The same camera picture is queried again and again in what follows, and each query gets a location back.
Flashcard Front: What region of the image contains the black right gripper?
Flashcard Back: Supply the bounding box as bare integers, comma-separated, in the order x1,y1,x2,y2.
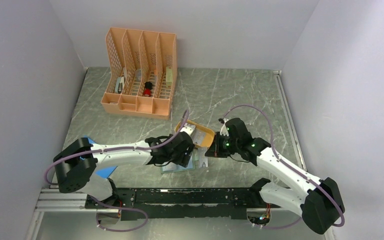
205,131,241,158

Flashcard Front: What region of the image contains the white VIP credit card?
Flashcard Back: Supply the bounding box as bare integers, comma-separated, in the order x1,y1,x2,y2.
196,147,209,168

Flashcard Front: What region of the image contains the yellow oval tray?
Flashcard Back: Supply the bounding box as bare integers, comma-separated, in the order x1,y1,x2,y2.
186,120,215,148

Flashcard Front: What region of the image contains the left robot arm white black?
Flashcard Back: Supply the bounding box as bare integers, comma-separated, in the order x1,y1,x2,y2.
53,131,195,208

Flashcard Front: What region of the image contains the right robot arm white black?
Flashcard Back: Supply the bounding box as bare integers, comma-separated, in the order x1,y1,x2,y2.
205,117,345,235

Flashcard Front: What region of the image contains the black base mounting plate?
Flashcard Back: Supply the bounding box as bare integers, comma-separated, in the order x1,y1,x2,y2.
84,187,282,222

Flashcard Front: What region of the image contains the red black small bottle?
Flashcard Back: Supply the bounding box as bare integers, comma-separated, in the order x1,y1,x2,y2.
143,81,153,97

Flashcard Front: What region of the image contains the blue notebook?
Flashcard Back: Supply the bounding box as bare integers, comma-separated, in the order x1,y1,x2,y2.
83,135,117,179

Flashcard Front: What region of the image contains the pale green eraser box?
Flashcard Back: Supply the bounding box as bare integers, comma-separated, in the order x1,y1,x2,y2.
165,66,173,88

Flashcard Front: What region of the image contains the grey white utility knife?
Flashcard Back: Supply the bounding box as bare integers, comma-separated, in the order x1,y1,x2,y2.
114,75,126,94

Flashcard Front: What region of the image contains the peach plastic file organizer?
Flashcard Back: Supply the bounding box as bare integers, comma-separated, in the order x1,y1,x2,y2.
101,27,178,120

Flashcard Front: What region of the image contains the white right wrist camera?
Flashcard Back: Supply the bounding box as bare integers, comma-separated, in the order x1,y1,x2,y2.
219,123,229,137

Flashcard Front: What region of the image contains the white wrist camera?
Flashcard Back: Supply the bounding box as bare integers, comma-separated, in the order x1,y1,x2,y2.
180,123,196,136
219,123,229,137

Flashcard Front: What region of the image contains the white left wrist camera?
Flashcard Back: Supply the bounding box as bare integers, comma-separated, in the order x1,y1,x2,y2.
180,123,196,136

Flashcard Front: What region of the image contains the aluminium rail frame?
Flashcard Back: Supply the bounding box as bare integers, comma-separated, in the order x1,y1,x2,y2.
24,70,336,240

